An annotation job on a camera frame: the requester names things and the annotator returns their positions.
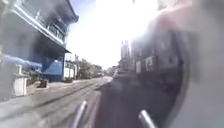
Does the dark building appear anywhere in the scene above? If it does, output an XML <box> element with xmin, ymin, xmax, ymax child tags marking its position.
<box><xmin>113</xmin><ymin>31</ymin><xmax>184</xmax><ymax>88</ymax></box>

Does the row of trees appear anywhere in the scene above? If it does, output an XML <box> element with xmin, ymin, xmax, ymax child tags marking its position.
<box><xmin>73</xmin><ymin>54</ymin><xmax>118</xmax><ymax>80</ymax></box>

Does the pale concrete post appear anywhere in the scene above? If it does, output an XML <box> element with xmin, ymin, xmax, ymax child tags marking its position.
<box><xmin>12</xmin><ymin>63</ymin><xmax>30</xmax><ymax>98</ymax></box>

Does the blue and grey building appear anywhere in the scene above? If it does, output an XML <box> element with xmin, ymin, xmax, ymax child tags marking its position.
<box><xmin>0</xmin><ymin>0</ymin><xmax>80</xmax><ymax>83</ymax></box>

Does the robot's own part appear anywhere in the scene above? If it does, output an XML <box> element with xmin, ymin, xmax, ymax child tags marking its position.
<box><xmin>69</xmin><ymin>100</ymin><xmax>88</xmax><ymax>128</ymax></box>
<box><xmin>138</xmin><ymin>109</ymin><xmax>158</xmax><ymax>128</ymax></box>

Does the pale fence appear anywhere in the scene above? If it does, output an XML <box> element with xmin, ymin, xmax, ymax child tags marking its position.
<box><xmin>63</xmin><ymin>60</ymin><xmax>79</xmax><ymax>80</ymax></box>

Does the grey concrete road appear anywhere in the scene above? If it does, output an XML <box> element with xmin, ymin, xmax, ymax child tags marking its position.
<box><xmin>0</xmin><ymin>76</ymin><xmax>116</xmax><ymax>128</ymax></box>

